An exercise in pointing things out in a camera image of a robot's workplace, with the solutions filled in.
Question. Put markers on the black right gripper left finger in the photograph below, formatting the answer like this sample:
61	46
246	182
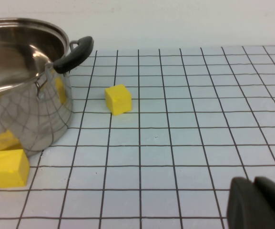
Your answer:
247	207

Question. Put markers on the yellow foam cube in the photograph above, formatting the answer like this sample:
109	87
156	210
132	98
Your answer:
8	168
117	100

